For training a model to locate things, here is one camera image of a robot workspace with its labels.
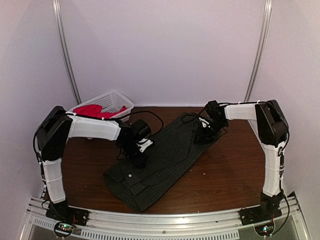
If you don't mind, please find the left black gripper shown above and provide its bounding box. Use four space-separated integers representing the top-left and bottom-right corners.
120 141 149 170

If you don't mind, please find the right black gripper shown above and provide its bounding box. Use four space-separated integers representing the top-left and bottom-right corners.
194 120 228 146

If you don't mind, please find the black pinstriped shirt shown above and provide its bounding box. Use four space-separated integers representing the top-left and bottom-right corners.
103 114 216 212

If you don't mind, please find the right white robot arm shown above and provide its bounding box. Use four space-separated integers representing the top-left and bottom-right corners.
194 99 290 198

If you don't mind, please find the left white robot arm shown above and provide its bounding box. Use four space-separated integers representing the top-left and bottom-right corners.
33 106 154 222

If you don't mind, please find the white plastic laundry basket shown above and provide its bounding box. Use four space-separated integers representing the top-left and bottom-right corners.
69 90 135 122

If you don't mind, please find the red garment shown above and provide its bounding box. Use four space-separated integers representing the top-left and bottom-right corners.
73 104 127 119

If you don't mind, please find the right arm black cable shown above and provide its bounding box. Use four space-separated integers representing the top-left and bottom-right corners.
181 112 203 124

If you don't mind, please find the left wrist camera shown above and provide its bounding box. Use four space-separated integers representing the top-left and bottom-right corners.
130 119 154 153

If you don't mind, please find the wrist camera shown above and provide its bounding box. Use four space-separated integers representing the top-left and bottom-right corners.
204 100 224 129
130 119 154 153

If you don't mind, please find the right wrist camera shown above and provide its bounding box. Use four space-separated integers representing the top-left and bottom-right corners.
204 100 224 129

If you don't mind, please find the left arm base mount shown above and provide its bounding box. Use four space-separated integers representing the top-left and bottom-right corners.
41 198 89 240

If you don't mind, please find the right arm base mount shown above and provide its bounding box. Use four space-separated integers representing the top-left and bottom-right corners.
238 190 291 238

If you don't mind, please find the right aluminium corner post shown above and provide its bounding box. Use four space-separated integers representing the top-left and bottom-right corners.
244 0 273 102

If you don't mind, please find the aluminium corner post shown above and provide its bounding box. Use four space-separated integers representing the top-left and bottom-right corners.
52 0 82 104
244 0 273 102

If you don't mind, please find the left aluminium corner post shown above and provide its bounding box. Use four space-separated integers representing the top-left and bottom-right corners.
52 0 82 104

